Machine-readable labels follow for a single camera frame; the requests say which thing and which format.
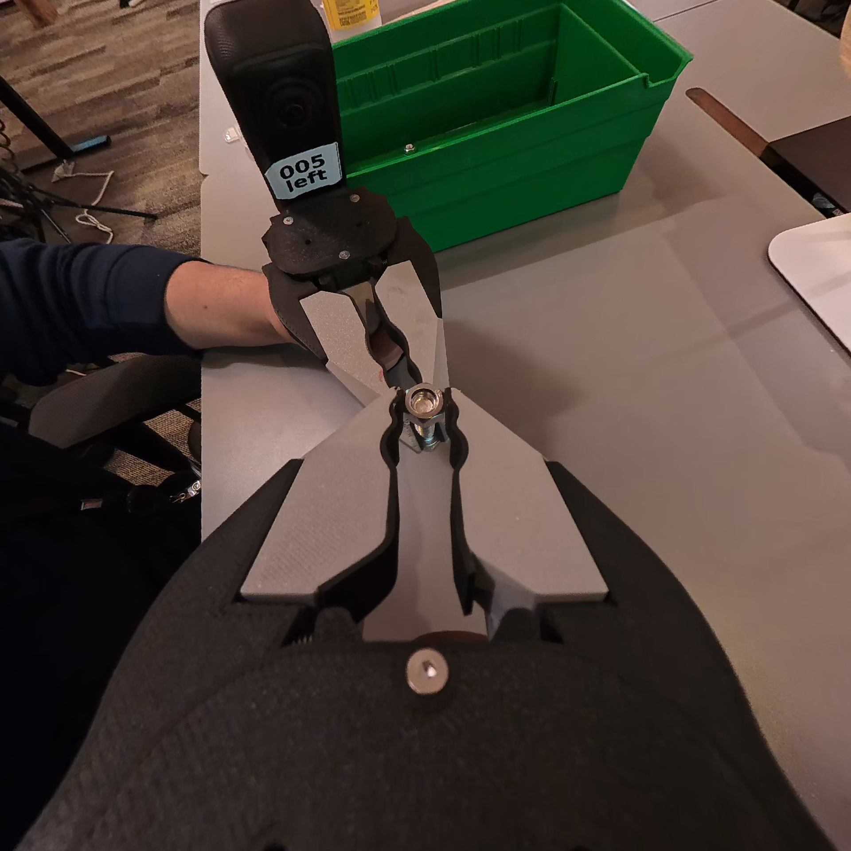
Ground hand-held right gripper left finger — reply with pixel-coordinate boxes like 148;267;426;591
239;389;401;605

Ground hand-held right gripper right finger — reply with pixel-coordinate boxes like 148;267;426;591
447;389;610;639

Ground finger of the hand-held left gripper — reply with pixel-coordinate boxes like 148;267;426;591
298;291;421;454
372;261;452;393

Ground silver hex nut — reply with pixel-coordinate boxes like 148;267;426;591
401;383;453;433

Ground green plastic bin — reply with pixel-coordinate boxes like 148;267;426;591
330;0;694;254

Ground person's left forearm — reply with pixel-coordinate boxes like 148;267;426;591
0;238;297;383

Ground person's left hand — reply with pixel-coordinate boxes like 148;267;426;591
369;326;426;388

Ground disinfectant wipes canister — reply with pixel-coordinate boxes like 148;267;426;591
322;0;383;33

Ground black tripod legs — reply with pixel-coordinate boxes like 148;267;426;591
0;166;159;243

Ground person's dark clothing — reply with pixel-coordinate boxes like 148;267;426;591
0;425;202;851

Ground white tablet stand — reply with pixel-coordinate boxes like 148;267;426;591
768;213;851;356

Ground white cord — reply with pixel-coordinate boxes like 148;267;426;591
52;160;115;243

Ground dark desk cable cover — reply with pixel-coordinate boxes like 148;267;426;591
765;116;851;214

